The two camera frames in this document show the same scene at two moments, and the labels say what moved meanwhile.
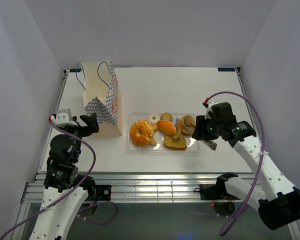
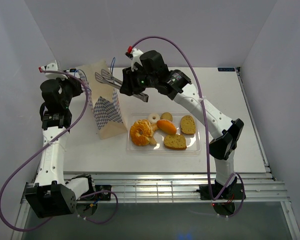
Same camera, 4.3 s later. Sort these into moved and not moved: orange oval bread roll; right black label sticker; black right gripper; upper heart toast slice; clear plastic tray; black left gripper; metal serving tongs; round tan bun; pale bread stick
Moved: black left gripper; metal serving tongs; black right gripper
Not moved: clear plastic tray; round tan bun; pale bread stick; orange oval bread roll; right black label sticker; upper heart toast slice
